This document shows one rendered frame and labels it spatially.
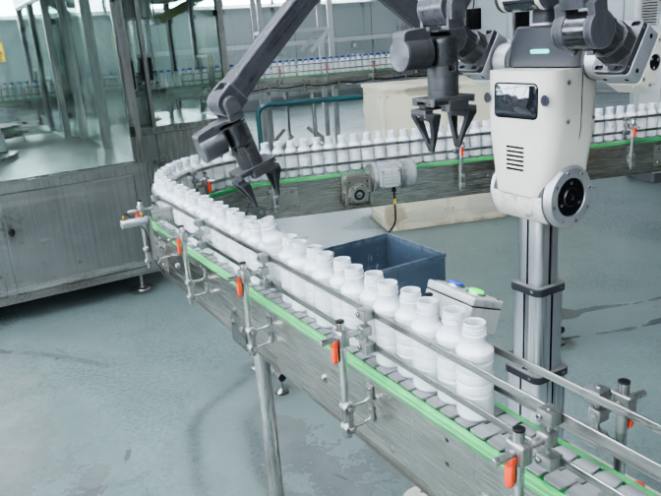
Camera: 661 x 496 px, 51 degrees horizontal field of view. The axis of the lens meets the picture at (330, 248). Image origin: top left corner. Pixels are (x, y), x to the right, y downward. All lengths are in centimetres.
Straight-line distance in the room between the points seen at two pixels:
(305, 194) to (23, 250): 212
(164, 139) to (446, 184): 388
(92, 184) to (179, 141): 225
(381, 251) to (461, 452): 130
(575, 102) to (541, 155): 14
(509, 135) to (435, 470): 89
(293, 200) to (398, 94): 260
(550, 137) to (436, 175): 166
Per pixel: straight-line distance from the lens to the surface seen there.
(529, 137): 175
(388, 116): 560
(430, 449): 124
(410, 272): 207
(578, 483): 106
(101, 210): 471
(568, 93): 173
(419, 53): 125
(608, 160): 375
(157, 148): 673
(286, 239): 162
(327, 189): 320
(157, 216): 241
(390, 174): 309
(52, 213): 465
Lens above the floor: 161
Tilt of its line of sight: 17 degrees down
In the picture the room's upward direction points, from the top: 4 degrees counter-clockwise
